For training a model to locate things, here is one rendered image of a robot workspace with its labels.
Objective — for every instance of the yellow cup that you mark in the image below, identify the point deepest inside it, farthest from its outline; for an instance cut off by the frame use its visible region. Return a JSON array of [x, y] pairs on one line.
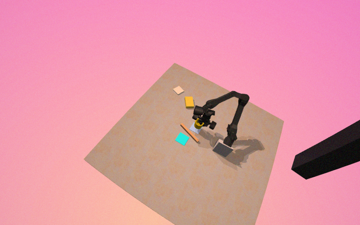
[[197, 124]]

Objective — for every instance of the orange rectangular block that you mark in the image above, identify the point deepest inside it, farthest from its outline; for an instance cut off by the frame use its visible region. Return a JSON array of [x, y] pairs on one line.
[[189, 102]]

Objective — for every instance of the orange flat bar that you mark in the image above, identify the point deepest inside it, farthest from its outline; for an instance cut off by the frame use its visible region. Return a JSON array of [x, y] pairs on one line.
[[188, 131]]

